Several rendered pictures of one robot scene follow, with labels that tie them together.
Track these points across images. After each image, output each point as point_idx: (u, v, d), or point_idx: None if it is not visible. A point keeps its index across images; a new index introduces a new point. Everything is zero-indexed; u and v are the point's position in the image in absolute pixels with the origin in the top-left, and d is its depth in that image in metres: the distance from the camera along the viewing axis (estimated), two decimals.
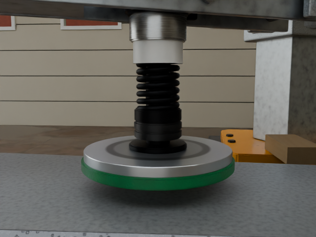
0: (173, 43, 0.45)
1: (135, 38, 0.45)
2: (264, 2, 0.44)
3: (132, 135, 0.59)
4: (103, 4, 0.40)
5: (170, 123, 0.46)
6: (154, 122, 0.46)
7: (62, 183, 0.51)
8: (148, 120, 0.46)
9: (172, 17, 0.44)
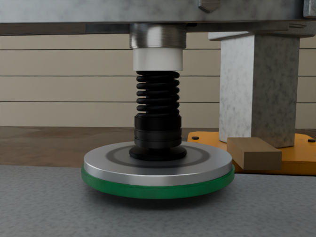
0: (173, 51, 0.45)
1: (135, 45, 0.45)
2: (264, 6, 0.44)
3: (194, 172, 0.40)
4: (105, 21, 0.40)
5: (170, 131, 0.46)
6: (154, 130, 0.46)
7: None
8: (148, 127, 0.46)
9: (172, 25, 0.44)
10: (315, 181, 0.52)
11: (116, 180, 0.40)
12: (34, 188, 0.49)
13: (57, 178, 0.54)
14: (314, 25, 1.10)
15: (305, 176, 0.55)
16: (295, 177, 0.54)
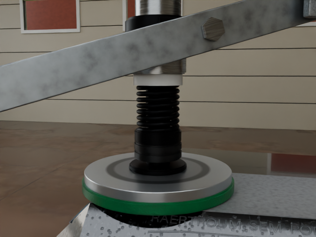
0: None
1: None
2: (267, 19, 0.44)
3: (226, 177, 0.45)
4: (119, 76, 0.41)
5: (170, 145, 0.47)
6: (154, 144, 0.46)
7: (311, 179, 0.53)
8: (148, 142, 0.46)
9: None
10: None
11: (172, 200, 0.40)
12: None
13: None
14: None
15: None
16: None
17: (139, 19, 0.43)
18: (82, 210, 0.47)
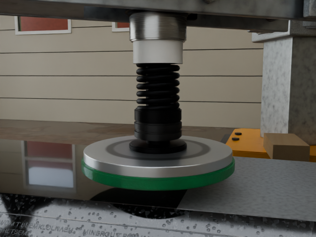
0: (173, 43, 0.45)
1: (135, 38, 0.45)
2: (264, 2, 0.44)
3: (163, 166, 0.39)
4: (103, 4, 0.40)
5: (170, 123, 0.46)
6: (154, 122, 0.46)
7: (32, 162, 0.63)
8: (148, 120, 0.46)
9: (172, 17, 0.44)
10: (312, 165, 0.61)
11: (94, 166, 0.43)
12: None
13: None
14: None
15: (307, 161, 0.64)
16: (296, 162, 0.63)
17: None
18: None
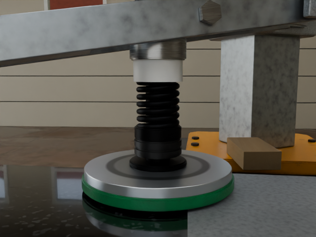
0: (173, 62, 0.45)
1: (135, 57, 0.45)
2: (265, 12, 0.44)
3: (86, 165, 0.49)
4: (109, 46, 0.40)
5: (170, 141, 0.47)
6: (154, 140, 0.46)
7: None
8: (148, 138, 0.46)
9: None
10: (313, 181, 0.52)
11: None
12: (33, 187, 0.49)
13: (56, 177, 0.54)
14: (314, 25, 1.10)
15: (304, 176, 0.55)
16: (294, 177, 0.54)
17: None
18: None
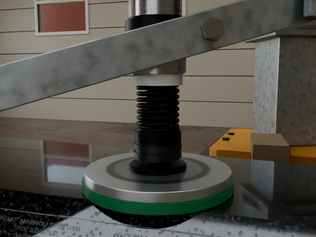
0: None
1: None
2: (267, 19, 0.44)
3: (224, 163, 0.52)
4: (119, 76, 0.41)
5: (170, 145, 0.47)
6: (154, 144, 0.46)
7: (1, 157, 0.67)
8: (148, 142, 0.46)
9: None
10: (267, 164, 0.62)
11: (221, 189, 0.43)
12: (53, 154, 0.69)
13: (73, 150, 0.73)
14: None
15: (264, 160, 0.64)
16: (254, 161, 0.64)
17: (139, 19, 0.43)
18: None
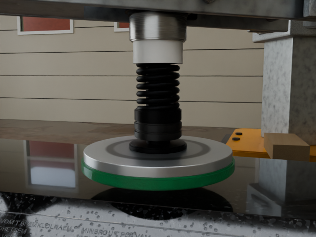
0: (173, 43, 0.45)
1: (135, 38, 0.45)
2: (264, 2, 0.44)
3: (93, 143, 0.53)
4: (103, 4, 0.40)
5: (170, 123, 0.46)
6: (154, 122, 0.46)
7: (32, 161, 0.64)
8: (148, 120, 0.46)
9: (172, 17, 0.44)
10: (311, 165, 0.61)
11: None
12: None
13: None
14: None
15: (305, 161, 0.64)
16: (296, 161, 0.64)
17: None
18: None
